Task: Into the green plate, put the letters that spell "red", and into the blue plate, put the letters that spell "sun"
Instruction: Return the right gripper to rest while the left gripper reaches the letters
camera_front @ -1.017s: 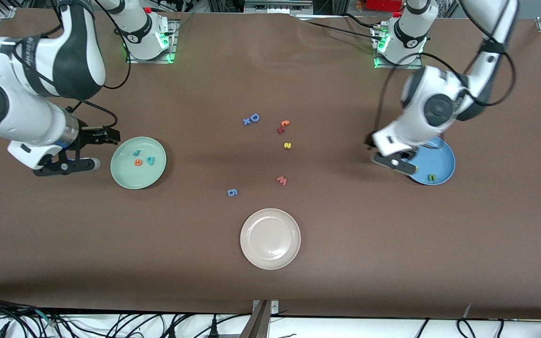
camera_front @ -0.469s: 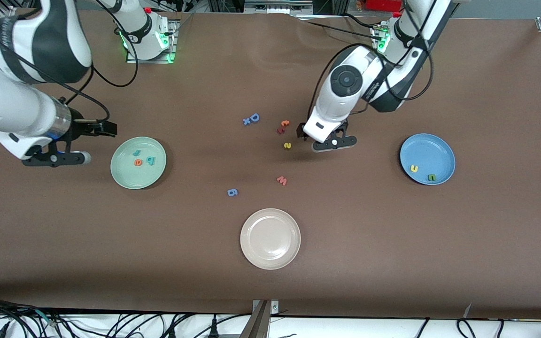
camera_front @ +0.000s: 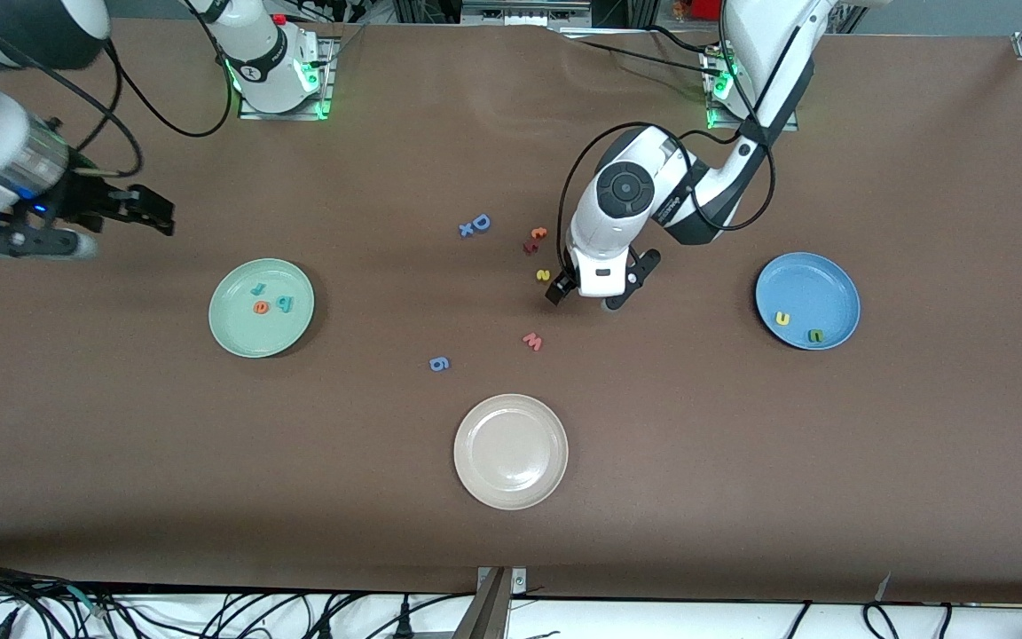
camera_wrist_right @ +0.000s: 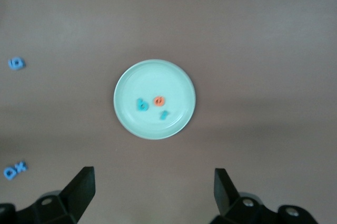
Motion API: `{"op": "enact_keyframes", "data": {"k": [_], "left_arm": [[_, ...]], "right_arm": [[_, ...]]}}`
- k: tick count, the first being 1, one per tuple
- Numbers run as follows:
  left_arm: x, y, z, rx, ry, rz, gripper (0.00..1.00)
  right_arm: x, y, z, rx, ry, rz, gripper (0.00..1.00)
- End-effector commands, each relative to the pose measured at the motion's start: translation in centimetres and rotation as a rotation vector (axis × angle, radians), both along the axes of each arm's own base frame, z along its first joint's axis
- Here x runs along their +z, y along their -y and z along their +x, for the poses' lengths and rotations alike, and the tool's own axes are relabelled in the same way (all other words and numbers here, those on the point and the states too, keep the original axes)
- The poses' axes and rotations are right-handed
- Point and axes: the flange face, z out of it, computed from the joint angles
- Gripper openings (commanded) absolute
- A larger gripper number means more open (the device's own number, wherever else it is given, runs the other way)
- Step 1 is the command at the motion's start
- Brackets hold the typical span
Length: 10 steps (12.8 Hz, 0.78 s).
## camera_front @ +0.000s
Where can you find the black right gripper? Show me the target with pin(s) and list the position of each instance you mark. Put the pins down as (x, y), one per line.
(85, 195)

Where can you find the teal foam letter d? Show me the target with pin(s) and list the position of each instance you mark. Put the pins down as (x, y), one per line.
(279, 304)

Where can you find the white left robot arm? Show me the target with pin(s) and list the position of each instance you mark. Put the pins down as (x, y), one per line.
(768, 53)

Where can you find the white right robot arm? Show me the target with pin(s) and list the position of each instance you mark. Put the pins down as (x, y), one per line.
(267, 62)

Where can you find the pink foam letter w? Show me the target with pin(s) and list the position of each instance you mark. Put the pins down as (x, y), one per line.
(532, 341)

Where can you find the blue foam letter D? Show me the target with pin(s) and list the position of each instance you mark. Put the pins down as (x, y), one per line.
(475, 223)

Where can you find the blue foam letter g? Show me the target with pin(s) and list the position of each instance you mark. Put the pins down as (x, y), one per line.
(434, 364)

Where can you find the mint green plate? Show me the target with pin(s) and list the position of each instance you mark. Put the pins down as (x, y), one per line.
(245, 333)

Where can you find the beige plate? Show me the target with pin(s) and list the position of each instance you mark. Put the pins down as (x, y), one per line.
(511, 453)

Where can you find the blue plate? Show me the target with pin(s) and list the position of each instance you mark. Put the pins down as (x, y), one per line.
(817, 284)

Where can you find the brown table mat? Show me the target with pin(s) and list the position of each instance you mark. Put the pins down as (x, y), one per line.
(742, 497)

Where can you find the red box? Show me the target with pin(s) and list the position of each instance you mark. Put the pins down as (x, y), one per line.
(706, 9)

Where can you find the grey metal beam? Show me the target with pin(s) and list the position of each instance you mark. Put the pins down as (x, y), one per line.
(484, 617)

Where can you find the small grey tape strip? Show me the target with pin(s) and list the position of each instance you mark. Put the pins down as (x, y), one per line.
(883, 587)

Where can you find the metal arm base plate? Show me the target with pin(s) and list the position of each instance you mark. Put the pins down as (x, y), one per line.
(717, 122)
(327, 84)

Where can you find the aluminium frame rack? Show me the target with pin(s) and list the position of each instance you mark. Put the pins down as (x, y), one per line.
(524, 11)

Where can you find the metal clamp bracket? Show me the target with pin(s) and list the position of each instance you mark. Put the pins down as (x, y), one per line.
(518, 581)

